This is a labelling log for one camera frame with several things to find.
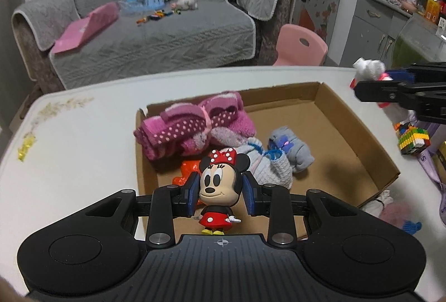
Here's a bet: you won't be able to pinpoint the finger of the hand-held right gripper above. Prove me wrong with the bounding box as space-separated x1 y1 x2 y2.
355 79 419 105
383 62 446 84

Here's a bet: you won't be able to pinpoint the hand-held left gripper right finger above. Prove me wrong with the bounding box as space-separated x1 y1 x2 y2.
242 172 361 249

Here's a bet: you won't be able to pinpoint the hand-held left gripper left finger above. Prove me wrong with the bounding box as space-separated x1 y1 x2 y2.
84 172 202 249

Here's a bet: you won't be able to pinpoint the white sock bundle red tie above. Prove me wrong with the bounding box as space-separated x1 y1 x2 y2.
350 58 388 109

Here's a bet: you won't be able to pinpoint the mouse figure red bow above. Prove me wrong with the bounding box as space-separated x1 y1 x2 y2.
198 148 251 236

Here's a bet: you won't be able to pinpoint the shallow cardboard box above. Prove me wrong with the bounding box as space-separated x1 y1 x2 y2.
134 81 401 240

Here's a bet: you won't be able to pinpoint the orange plastic-wrapped bundle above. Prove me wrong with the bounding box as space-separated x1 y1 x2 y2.
172 159 203 188

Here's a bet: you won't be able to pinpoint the glass fish bowl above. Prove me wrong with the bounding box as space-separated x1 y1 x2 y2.
390 13 446 70

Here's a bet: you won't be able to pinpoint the pale knit sock bundle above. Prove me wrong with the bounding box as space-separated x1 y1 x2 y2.
237 136 293 189

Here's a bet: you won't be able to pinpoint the colourful block cube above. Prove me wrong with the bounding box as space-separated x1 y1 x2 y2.
394 121 432 156

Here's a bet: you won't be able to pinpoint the pink polka dot fuzzy bundle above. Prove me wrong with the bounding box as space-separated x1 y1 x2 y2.
133 90 256 162

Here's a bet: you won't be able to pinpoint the grey sock bundle blue trim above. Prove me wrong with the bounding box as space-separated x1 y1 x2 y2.
268 126 315 173

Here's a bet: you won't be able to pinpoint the orange drink bottle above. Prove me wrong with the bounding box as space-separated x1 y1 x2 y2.
424 0 443 22

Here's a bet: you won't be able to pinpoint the grey shelf cabinet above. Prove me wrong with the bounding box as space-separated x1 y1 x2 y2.
340 0 446 67

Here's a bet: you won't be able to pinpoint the pink plastic chair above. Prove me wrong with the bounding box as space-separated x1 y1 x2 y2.
272 24 328 67

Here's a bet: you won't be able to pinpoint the grey covered sofa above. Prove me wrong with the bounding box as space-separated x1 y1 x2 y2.
10 0 300 93

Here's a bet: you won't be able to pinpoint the yellow plastic pieces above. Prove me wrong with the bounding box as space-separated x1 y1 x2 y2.
17 136 37 162

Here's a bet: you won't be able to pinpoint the scattered colourful toy pieces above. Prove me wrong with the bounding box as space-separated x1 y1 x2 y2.
136 9 175 24

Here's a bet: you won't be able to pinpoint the pink white plush toy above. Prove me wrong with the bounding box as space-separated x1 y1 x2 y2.
171 0 199 11

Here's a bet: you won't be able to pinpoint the pink paper bag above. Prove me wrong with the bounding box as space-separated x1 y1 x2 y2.
50 2 119 54

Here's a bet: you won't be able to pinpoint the clear plastic bag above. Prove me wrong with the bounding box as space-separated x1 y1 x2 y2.
118 0 147 12

